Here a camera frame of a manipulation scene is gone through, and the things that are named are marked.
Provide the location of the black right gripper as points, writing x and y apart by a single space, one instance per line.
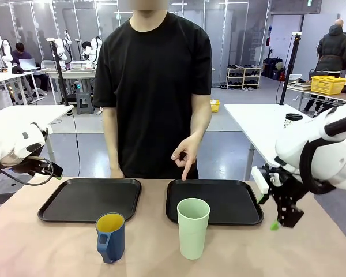
285 184

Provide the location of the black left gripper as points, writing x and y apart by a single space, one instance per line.
34 166

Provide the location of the light green plastic tumbler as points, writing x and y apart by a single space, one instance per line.
192 233

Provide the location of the blue mug yellow inside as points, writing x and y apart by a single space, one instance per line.
112 245

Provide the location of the person's left forearm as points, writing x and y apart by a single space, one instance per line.
201 115

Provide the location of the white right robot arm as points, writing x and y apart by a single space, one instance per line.
328 150

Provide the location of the person's right forearm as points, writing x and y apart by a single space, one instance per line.
112 138

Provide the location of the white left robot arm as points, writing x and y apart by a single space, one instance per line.
14 127

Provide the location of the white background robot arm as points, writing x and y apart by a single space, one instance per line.
92 50
3 52
64 47

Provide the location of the person's right hand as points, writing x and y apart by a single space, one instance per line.
116 173

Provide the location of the person's left hand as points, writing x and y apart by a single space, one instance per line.
190 153

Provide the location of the black plastic tray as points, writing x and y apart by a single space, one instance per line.
89 200
233 202

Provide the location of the grey step stool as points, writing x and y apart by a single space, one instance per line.
84 104

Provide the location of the paper coffee cup black lid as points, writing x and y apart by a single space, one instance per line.
291 121

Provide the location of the white background work table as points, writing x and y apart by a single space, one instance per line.
14 83
72 72
320 91

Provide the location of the grey laptop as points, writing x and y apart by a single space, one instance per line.
27 64

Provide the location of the person in black t-shirt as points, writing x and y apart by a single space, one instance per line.
152 101

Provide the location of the small yellow plastic basket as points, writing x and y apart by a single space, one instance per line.
215 106

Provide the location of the seated person purple top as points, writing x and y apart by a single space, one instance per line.
23 54

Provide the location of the large yellow plastic basket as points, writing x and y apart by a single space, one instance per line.
328 85

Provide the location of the wooden shoe rack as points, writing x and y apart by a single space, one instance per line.
243 78

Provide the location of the black bags pile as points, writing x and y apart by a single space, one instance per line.
272 68

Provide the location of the standing person dark jacket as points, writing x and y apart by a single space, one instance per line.
333 49

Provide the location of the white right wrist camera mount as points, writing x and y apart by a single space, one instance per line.
261 180

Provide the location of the black camera stand pole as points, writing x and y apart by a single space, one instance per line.
288 69
59 72

